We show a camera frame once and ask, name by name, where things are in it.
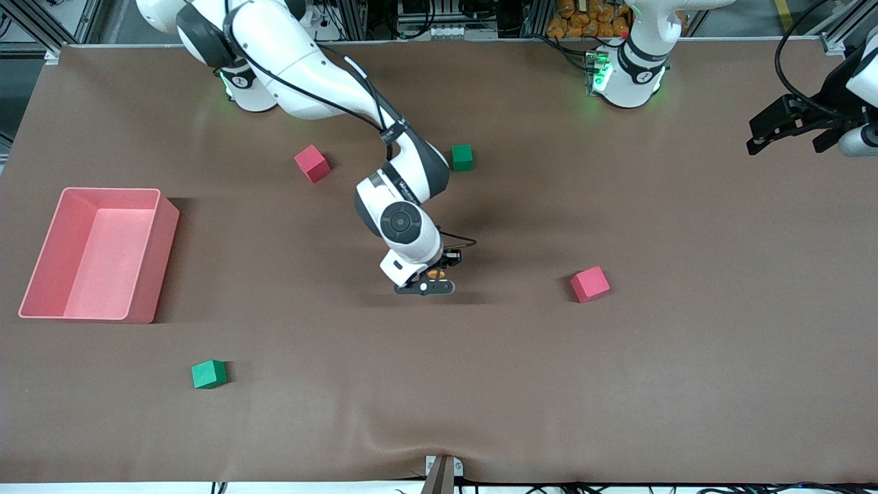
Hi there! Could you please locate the orange items bag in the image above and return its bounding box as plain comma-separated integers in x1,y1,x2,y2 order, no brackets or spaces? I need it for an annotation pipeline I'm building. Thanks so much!
547,0,632,39

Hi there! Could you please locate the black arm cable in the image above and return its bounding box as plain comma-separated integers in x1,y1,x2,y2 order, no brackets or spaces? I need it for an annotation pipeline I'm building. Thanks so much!
223,0,477,248
774,0,848,124

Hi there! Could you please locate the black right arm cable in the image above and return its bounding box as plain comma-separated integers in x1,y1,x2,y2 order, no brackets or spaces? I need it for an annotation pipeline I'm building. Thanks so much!
223,0,477,248

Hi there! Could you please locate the aluminium frame profile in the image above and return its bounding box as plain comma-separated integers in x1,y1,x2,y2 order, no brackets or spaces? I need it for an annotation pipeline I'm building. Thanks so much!
820,0,878,56
0,0,104,64

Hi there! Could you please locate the red foam cube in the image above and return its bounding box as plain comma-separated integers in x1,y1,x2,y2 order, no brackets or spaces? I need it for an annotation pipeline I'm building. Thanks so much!
294,144,332,184
570,266,611,303

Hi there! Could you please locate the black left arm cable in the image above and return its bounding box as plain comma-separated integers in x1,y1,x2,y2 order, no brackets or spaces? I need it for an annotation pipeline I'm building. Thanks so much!
774,0,848,124

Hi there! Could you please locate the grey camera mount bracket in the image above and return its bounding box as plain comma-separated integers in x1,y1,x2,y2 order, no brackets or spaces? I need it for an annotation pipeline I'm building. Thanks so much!
425,454,464,494

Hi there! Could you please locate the brown table mat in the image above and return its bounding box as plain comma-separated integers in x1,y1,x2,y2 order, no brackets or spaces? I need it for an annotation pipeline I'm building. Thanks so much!
0,38,878,484

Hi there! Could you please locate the aluminium frame post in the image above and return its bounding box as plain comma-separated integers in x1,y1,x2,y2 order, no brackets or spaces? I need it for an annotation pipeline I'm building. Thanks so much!
521,0,549,38
340,0,368,40

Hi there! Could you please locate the white connector block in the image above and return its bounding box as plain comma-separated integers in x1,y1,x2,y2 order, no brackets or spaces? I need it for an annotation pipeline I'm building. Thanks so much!
424,24,499,40

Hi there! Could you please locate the pink plastic bin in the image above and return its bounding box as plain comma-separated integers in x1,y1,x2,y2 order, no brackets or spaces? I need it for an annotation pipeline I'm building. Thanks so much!
19,187,180,324

